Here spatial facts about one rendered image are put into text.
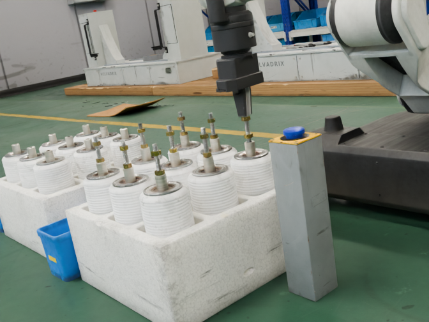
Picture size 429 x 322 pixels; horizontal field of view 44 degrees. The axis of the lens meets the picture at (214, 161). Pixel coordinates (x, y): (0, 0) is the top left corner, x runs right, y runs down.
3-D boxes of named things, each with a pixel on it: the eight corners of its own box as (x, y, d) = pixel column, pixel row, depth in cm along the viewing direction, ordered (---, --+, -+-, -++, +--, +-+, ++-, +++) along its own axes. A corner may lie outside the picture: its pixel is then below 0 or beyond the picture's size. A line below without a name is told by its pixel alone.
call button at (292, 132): (293, 135, 101) (292, 125, 100) (310, 137, 98) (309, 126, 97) (279, 141, 99) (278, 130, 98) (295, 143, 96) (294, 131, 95)
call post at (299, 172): (311, 277, 111) (293, 132, 103) (338, 286, 106) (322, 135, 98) (288, 292, 107) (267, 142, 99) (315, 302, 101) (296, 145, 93)
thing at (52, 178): (74, 214, 153) (59, 154, 149) (89, 221, 146) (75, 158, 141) (42, 227, 147) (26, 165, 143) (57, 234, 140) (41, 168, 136)
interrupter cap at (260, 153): (266, 160, 111) (265, 156, 111) (230, 163, 113) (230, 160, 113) (270, 150, 118) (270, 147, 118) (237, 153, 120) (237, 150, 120)
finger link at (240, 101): (237, 115, 114) (233, 87, 112) (249, 115, 112) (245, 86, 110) (233, 117, 113) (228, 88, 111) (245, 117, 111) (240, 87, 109)
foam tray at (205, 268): (206, 222, 150) (195, 161, 146) (314, 255, 121) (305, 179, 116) (81, 280, 127) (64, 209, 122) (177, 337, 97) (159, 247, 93)
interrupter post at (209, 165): (210, 174, 107) (208, 158, 106) (202, 174, 108) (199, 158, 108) (218, 170, 109) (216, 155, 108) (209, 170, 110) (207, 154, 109)
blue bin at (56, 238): (143, 230, 153) (135, 190, 149) (166, 237, 144) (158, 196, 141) (45, 273, 134) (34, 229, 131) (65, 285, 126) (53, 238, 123)
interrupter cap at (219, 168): (212, 179, 103) (211, 176, 103) (184, 177, 108) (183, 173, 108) (235, 168, 109) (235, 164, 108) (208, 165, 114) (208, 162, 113)
